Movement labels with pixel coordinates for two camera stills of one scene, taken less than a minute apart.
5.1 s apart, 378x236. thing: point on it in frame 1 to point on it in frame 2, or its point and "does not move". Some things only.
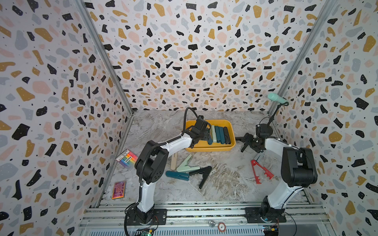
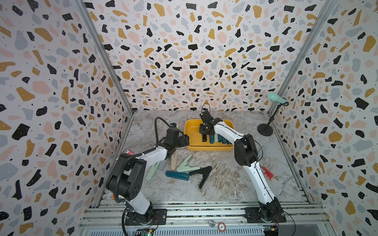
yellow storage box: [204, 146] does not move
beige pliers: [173, 161] does not move
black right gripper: [249, 141] to [202, 131]
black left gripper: [207, 137] to [183, 138]
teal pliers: [183, 176] does not move
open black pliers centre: [206, 170] does not move
